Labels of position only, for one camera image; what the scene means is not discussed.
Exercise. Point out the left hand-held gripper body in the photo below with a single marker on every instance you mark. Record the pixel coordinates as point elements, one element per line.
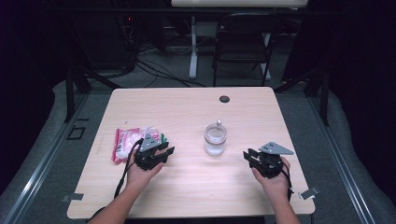
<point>146,158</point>

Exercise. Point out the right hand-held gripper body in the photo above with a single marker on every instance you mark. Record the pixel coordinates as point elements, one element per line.
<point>269,165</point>

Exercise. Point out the pink and white plastic bag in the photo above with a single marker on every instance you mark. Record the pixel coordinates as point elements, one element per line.
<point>124,144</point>

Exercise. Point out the clear glass jar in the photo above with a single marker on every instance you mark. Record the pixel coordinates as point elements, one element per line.
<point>214,143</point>

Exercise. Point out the person's left hand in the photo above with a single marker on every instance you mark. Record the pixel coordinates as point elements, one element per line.
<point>138,179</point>

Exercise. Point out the person's right hand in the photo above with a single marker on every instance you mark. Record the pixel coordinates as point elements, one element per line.
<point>277,186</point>

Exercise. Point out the grey tape tab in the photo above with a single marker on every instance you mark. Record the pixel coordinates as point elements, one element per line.
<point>73,197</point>
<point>308,193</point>

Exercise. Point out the dark round table grommet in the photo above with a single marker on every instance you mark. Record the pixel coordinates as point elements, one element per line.
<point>224,99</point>

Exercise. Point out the black metal stand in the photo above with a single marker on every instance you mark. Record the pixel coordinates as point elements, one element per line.
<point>70,93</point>
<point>324,99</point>

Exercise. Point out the dark equipment box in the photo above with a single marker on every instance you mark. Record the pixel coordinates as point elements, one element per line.
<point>102,43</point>

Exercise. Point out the white desk with white legs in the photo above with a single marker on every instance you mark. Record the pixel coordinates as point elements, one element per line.
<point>239,3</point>

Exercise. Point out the aluminium floor rail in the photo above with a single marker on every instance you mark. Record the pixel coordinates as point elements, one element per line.
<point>342,168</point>
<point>40,168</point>

